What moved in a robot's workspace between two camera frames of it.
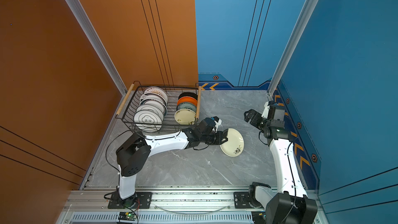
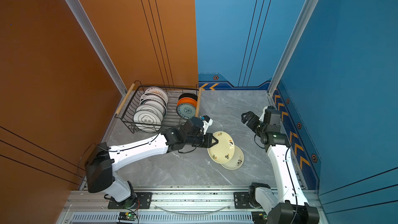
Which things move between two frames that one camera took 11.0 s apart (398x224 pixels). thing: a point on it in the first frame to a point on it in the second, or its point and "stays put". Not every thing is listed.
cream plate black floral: [235, 145] to [237, 161]
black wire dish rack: [158, 109] stays put
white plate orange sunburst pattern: [157, 90] stays put
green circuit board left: [127, 215] stays put
